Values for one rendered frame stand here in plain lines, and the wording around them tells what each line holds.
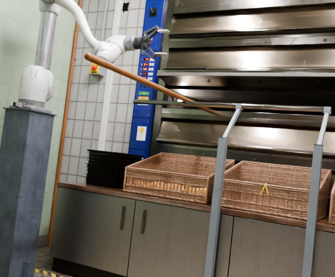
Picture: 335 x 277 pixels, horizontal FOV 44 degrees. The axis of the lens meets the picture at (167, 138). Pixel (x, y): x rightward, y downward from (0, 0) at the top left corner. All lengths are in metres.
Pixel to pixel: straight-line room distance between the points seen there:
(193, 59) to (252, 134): 0.70
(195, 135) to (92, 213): 0.88
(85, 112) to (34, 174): 1.04
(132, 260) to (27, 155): 0.85
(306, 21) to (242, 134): 0.83
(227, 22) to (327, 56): 0.72
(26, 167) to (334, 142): 1.82
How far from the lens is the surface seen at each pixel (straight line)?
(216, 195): 2.19
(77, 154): 3.43
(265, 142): 2.74
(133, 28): 3.35
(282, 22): 2.90
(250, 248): 2.22
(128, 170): 2.55
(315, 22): 2.85
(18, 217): 2.51
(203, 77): 2.83
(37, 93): 2.54
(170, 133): 2.98
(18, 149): 2.50
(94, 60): 1.79
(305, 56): 2.81
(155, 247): 2.43
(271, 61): 2.84
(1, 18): 3.13
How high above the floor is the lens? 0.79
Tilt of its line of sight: 3 degrees up
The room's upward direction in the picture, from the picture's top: 6 degrees clockwise
